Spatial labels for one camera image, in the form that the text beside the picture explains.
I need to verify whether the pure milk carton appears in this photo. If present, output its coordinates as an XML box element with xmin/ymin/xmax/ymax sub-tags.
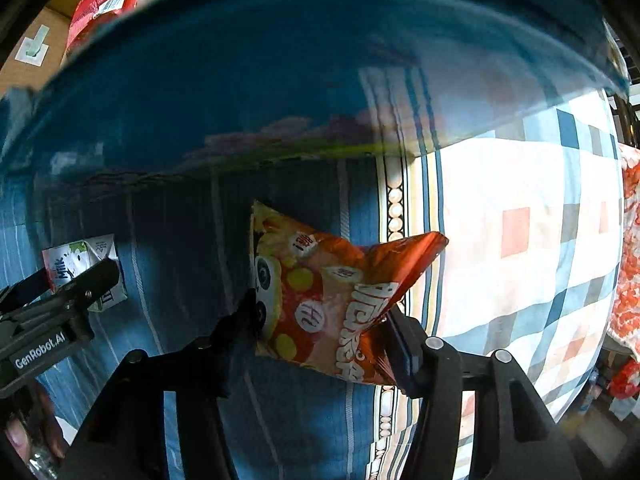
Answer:
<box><xmin>41</xmin><ymin>234</ymin><xmax>128</xmax><ymax>313</ymax></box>

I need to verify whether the panda snack bag orange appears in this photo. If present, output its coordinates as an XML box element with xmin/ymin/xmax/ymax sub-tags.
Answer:
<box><xmin>250</xmin><ymin>202</ymin><xmax>448</xmax><ymax>386</ymax></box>

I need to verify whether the red floral snack pack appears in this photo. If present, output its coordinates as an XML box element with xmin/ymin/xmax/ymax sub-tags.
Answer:
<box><xmin>65</xmin><ymin>0</ymin><xmax>137</xmax><ymax>55</ymax></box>

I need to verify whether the person's hand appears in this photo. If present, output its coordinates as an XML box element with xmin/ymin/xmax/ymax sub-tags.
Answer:
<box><xmin>4</xmin><ymin>382</ymin><xmax>68</xmax><ymax>464</ymax></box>

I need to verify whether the blue striped bed sheet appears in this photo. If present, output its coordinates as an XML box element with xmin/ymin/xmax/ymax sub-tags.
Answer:
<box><xmin>0</xmin><ymin>159</ymin><xmax>402</xmax><ymax>480</ymax></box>

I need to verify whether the plaid checkered quilt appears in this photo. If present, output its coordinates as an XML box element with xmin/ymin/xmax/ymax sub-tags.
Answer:
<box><xmin>359</xmin><ymin>64</ymin><xmax>626</xmax><ymax>480</ymax></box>

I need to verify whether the orange floral cloth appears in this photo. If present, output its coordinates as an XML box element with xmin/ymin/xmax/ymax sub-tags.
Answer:
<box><xmin>604</xmin><ymin>142</ymin><xmax>640</xmax><ymax>401</ymax></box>

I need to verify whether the cardboard milk box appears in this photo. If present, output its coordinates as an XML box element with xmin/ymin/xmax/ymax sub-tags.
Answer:
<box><xmin>1</xmin><ymin>0</ymin><xmax>629</xmax><ymax>186</ymax></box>

